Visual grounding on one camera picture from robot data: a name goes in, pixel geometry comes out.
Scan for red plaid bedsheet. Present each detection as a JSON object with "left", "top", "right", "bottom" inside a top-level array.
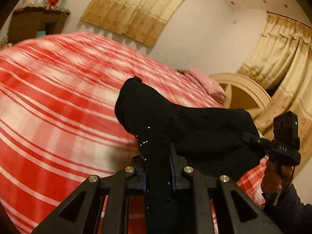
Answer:
[{"left": 0, "top": 32, "right": 269, "bottom": 234}]

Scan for brown wooden cabinet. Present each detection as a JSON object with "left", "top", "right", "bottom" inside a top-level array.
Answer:
[{"left": 7, "top": 7, "right": 71, "bottom": 45}]

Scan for beige floral curtain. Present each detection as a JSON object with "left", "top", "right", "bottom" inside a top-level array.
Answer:
[{"left": 238, "top": 12, "right": 312, "bottom": 156}]

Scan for cream wooden headboard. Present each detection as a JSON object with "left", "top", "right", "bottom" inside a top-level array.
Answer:
[{"left": 210, "top": 72, "right": 272, "bottom": 137}]

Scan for black pants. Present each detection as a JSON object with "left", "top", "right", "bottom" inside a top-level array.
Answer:
[{"left": 114, "top": 76, "right": 266, "bottom": 234}]

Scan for pink folded blanket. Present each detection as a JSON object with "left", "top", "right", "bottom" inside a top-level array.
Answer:
[{"left": 184, "top": 68, "right": 227, "bottom": 104}]

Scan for beige window curtain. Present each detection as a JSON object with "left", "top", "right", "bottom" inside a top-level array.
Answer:
[{"left": 80, "top": 0, "right": 195, "bottom": 48}]

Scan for person's right forearm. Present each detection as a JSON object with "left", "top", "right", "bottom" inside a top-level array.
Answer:
[{"left": 263, "top": 183, "right": 312, "bottom": 234}]

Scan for person's right hand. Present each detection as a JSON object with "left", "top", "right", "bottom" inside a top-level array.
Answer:
[{"left": 261, "top": 160, "right": 284, "bottom": 201}]

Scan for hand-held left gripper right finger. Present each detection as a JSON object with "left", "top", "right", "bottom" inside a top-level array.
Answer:
[{"left": 169, "top": 143, "right": 284, "bottom": 234}]

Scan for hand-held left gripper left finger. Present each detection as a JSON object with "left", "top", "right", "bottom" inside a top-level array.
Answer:
[{"left": 32, "top": 155, "right": 147, "bottom": 234}]

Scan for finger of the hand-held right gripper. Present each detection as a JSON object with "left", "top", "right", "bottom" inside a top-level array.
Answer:
[{"left": 242, "top": 131, "right": 269, "bottom": 150}]

